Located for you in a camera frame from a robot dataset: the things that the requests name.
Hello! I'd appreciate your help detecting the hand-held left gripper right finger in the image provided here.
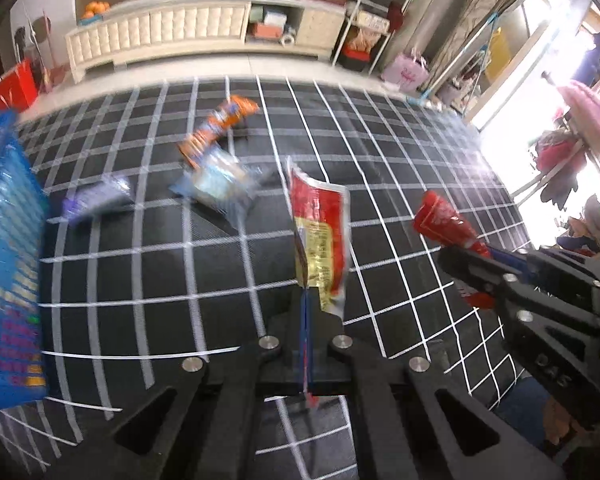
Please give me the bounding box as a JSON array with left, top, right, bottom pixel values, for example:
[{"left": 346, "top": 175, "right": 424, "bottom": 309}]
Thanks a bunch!
[{"left": 307, "top": 310, "right": 566, "bottom": 480}]

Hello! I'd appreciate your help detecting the person's right hand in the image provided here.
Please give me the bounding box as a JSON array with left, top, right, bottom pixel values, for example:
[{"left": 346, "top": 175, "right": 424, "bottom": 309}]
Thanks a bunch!
[{"left": 542, "top": 400, "right": 583, "bottom": 456}]

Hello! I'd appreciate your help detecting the person's blue clothing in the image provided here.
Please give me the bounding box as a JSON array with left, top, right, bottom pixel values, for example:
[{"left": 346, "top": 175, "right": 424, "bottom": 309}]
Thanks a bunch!
[{"left": 495, "top": 377, "right": 551, "bottom": 453}]

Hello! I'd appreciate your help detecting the light blue cartoon bread packet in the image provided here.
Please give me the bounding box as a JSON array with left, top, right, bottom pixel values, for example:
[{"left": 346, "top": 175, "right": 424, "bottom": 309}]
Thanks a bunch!
[{"left": 169, "top": 147, "right": 276, "bottom": 221}]

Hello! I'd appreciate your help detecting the cream tufted TV cabinet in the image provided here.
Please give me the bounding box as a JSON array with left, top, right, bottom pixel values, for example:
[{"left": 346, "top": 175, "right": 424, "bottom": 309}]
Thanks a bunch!
[{"left": 65, "top": 0, "right": 348, "bottom": 83}]

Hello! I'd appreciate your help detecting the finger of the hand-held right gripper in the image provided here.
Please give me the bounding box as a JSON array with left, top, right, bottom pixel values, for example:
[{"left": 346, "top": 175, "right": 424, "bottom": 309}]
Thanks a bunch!
[
  {"left": 490, "top": 247, "right": 600, "bottom": 311},
  {"left": 437, "top": 246, "right": 523, "bottom": 311}
]

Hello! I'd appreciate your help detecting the black red box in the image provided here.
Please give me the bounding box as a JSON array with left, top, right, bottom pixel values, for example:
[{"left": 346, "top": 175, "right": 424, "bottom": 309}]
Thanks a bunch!
[{"left": 341, "top": 45, "right": 373, "bottom": 72}]

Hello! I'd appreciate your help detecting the printed picture box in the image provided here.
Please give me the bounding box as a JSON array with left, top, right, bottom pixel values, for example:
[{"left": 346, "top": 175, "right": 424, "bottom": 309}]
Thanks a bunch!
[{"left": 352, "top": 27, "right": 388, "bottom": 53}]

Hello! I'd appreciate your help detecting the red yellow snack packet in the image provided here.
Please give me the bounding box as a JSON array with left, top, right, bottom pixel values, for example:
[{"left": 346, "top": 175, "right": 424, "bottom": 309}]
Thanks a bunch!
[{"left": 284, "top": 156, "right": 351, "bottom": 321}]

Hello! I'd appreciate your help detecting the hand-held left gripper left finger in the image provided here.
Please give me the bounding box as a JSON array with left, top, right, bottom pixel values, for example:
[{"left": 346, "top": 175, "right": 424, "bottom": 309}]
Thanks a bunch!
[{"left": 45, "top": 287, "right": 306, "bottom": 480}]

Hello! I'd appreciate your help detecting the blue plastic mesh basket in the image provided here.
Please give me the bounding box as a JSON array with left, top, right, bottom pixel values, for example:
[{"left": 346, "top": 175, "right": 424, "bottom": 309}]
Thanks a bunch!
[{"left": 0, "top": 110, "right": 51, "bottom": 411}]

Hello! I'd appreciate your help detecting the pink fluffy garment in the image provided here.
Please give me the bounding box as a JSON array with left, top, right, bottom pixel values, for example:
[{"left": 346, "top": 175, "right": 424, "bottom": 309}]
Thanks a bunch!
[{"left": 557, "top": 80, "right": 600, "bottom": 133}]

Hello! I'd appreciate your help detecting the orange snack packet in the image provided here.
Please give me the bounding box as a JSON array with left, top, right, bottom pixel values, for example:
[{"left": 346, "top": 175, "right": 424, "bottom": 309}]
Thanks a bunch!
[{"left": 177, "top": 95, "right": 260, "bottom": 166}]

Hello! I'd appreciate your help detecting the blue handled mop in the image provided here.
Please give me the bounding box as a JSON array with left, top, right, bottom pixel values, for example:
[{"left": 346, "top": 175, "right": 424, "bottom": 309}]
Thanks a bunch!
[{"left": 407, "top": 12, "right": 503, "bottom": 106}]

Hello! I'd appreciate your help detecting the pink red garment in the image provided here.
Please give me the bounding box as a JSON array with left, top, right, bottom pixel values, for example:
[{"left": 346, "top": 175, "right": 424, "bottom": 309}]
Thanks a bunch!
[{"left": 535, "top": 130, "right": 588, "bottom": 173}]

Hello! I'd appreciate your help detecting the red bin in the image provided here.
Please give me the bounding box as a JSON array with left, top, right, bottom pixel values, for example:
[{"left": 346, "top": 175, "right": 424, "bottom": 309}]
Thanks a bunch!
[{"left": 0, "top": 57, "right": 39, "bottom": 112}]

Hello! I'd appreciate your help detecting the purple gum box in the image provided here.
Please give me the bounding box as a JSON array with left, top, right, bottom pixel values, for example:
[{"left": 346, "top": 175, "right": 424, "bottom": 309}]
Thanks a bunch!
[{"left": 62, "top": 175, "right": 133, "bottom": 223}]

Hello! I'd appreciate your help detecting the white metal rack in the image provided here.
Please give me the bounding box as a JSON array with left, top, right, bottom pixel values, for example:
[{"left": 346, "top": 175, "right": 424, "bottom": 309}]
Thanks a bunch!
[{"left": 331, "top": 0, "right": 421, "bottom": 78}]

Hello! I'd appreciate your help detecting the pink gift bag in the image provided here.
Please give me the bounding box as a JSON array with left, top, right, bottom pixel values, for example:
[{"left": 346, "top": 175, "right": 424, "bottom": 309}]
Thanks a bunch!
[{"left": 382, "top": 50, "right": 430, "bottom": 93}]

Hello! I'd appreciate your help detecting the yellow panel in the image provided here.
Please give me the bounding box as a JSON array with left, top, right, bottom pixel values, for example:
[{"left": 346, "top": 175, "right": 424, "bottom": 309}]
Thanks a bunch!
[{"left": 485, "top": 27, "right": 511, "bottom": 83}]

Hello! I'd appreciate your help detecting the grey curtain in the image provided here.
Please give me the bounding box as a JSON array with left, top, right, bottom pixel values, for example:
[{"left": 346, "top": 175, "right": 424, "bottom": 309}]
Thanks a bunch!
[{"left": 395, "top": 0, "right": 541, "bottom": 91}]

